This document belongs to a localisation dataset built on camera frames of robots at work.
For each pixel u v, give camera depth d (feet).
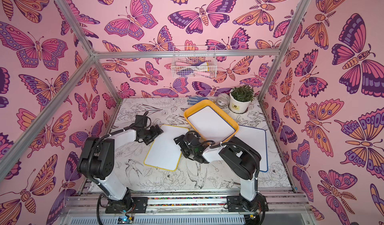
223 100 3.83
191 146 2.38
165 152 3.18
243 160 1.60
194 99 3.95
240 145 1.62
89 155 1.60
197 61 3.12
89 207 2.44
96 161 1.57
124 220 2.38
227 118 3.40
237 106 3.47
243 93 3.28
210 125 3.35
